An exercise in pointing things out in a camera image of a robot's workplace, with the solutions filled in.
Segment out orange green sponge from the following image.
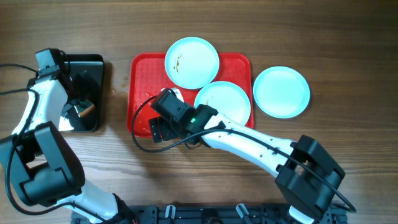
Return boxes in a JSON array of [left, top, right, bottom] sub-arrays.
[[75, 100, 96, 117]]

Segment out light blue plate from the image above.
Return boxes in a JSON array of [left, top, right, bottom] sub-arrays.
[[194, 81, 251, 126], [164, 37, 220, 90], [252, 66, 311, 119]]

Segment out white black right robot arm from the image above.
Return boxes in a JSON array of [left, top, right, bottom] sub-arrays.
[[150, 89, 345, 223]]

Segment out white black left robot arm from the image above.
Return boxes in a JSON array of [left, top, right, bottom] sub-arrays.
[[1, 61, 136, 223]]

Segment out black water tray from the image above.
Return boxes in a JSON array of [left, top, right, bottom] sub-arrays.
[[58, 54, 105, 132]]

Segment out red plastic tray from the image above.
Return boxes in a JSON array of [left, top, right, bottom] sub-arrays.
[[126, 52, 253, 138]]

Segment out black left camera cable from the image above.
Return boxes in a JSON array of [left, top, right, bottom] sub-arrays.
[[0, 63, 103, 224]]

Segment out black camera cable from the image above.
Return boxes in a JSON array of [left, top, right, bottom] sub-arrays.
[[0, 63, 103, 224], [131, 88, 357, 214]]

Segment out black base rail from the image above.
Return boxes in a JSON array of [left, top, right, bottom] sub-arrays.
[[70, 202, 348, 224]]

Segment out black right camera cable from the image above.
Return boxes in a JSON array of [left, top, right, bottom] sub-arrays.
[[131, 88, 357, 214]]

